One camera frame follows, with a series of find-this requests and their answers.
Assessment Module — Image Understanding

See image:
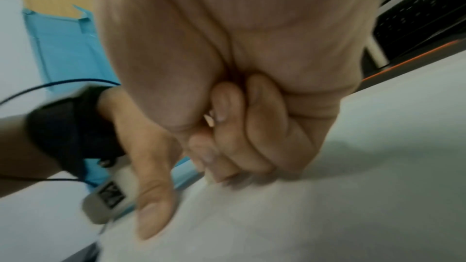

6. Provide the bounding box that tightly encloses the person's right hand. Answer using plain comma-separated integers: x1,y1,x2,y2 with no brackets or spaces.
90,0,385,184

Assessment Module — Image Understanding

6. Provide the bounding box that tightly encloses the person's left hand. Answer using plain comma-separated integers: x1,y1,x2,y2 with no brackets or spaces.
96,85,183,241

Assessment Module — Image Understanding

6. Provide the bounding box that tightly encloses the person's left forearm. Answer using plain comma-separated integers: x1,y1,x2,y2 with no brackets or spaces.
0,115,73,198

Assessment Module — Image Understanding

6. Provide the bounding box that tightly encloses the blue plastic sheet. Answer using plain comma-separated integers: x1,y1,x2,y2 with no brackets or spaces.
21,4,200,196

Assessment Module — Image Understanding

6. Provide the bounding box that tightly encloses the beige cylinder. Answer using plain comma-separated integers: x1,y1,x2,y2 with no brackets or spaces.
364,36,390,67

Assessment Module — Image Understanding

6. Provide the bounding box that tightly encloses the black keyboard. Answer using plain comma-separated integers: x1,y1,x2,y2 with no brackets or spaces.
373,0,466,60

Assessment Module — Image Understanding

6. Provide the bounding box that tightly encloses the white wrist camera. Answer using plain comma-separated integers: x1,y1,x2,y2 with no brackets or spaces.
81,160,141,225

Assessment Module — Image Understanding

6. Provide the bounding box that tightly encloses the black wrist strap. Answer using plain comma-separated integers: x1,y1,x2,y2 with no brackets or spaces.
25,86,127,180

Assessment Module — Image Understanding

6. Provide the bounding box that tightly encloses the thin black cable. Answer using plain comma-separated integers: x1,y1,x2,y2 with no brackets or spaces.
0,80,121,182

